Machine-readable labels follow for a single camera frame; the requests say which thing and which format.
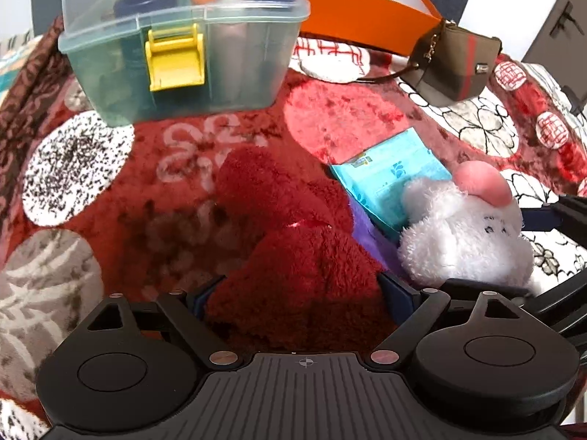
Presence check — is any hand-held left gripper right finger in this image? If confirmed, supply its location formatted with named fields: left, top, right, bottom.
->
left=364, top=271, right=537, bottom=372

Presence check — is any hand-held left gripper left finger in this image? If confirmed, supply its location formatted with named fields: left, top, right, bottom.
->
left=85, top=275, right=244, bottom=372

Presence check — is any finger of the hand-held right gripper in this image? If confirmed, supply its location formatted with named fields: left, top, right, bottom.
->
left=520, top=195, right=587, bottom=232
left=444, top=269, right=587, bottom=337

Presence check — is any purple cloth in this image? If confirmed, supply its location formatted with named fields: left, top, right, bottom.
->
left=351, top=199, right=404, bottom=280

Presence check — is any white plush toy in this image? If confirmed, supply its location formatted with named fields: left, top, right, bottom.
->
left=397, top=162, right=535, bottom=287

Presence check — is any red fluffy cloth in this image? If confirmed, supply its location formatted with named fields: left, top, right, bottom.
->
left=204, top=147, right=400, bottom=353

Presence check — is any orange cardboard box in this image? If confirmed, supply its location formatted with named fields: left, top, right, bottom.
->
left=300, top=0, right=443, bottom=56

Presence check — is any red floral printed blanket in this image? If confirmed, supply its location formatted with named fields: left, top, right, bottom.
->
left=0, top=14, right=587, bottom=440

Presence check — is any light blue wipes packet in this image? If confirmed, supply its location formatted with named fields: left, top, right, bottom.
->
left=328, top=129, right=455, bottom=232

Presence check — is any grey furniture panel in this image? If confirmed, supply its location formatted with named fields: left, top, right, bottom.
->
left=523, top=0, right=587, bottom=115

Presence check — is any brown pouch with red stripe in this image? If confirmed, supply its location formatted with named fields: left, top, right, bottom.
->
left=362, top=21, right=503, bottom=106

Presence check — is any clear plastic storage box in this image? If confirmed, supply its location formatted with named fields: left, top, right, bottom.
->
left=57, top=0, right=311, bottom=128

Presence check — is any white round cotton pad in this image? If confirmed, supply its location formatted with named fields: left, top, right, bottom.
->
left=300, top=52, right=363, bottom=84

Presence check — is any striped bedsheet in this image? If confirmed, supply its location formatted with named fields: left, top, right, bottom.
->
left=0, top=30, right=44, bottom=102

